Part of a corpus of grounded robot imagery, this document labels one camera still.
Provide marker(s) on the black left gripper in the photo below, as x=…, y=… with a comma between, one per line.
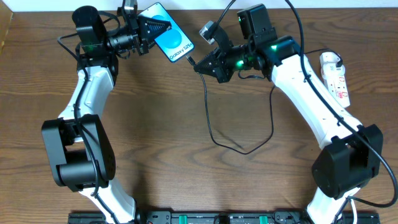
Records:
x=138, y=38

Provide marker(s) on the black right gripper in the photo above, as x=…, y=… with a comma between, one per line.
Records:
x=226, y=65

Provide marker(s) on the blue Galaxy smartphone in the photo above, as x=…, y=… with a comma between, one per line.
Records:
x=174, y=43

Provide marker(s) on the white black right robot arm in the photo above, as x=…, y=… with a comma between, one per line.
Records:
x=350, y=152

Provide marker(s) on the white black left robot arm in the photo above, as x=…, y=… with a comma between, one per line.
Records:
x=80, y=154

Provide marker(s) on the white USB charger adapter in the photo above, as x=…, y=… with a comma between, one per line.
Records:
x=331, y=65

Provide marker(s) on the white power strip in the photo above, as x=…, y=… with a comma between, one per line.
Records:
x=338, y=89

